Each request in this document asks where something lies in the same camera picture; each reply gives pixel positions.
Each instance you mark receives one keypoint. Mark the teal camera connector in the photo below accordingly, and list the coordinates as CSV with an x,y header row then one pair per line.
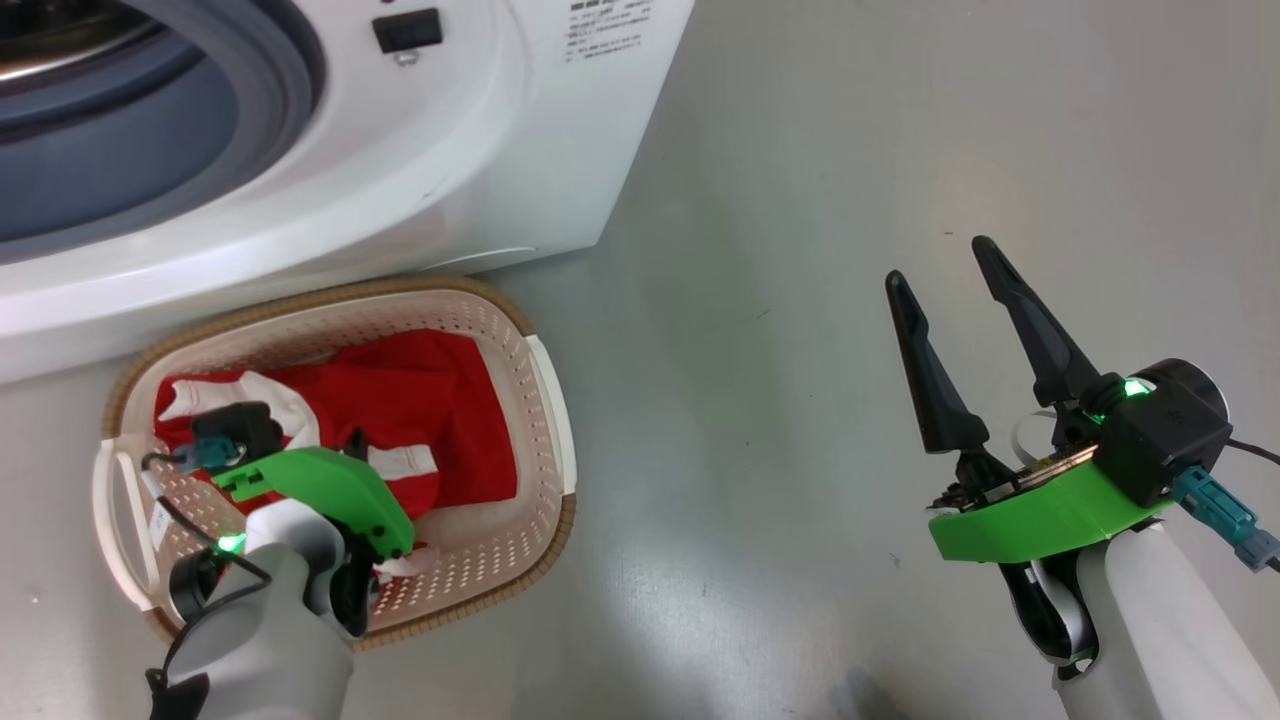
x,y
215,457
1220,510

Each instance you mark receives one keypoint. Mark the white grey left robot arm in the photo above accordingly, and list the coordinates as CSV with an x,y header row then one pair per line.
x,y
260,640

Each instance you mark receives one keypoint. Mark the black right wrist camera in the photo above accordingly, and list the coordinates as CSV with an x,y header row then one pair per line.
x,y
1165,430

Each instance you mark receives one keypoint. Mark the white front-load washing machine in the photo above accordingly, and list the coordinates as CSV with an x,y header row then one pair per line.
x,y
480,150

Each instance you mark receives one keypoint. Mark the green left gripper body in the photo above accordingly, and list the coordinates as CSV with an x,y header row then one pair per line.
x,y
340,485

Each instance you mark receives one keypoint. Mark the black rectangular box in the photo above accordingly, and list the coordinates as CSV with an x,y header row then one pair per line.
x,y
407,30

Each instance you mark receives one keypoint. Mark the teal left camera connector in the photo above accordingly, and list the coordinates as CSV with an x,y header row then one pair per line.
x,y
215,457

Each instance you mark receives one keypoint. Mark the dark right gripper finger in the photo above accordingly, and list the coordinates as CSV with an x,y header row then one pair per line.
x,y
1040,335
935,380

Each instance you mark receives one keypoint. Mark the teal right camera connector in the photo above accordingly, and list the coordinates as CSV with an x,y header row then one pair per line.
x,y
1220,510

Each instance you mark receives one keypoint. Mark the red and white garment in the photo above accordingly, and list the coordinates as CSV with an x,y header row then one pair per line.
x,y
430,400

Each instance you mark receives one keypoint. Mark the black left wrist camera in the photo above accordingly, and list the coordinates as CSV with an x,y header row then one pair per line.
x,y
245,425

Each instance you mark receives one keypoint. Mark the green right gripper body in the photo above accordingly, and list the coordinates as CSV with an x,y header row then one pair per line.
x,y
1040,515

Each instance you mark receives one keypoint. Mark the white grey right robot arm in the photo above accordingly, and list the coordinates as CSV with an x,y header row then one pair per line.
x,y
1160,640

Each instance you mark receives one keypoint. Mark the cream perforated laundry basket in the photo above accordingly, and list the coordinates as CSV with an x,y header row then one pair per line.
x,y
520,440

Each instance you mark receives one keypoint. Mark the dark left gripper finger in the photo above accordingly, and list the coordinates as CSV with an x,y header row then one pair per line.
x,y
357,447

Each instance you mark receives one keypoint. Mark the grey rubber washing machine gasket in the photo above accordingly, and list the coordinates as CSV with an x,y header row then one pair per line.
x,y
270,110

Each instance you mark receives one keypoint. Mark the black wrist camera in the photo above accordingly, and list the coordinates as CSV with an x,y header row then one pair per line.
x,y
245,425
1165,430

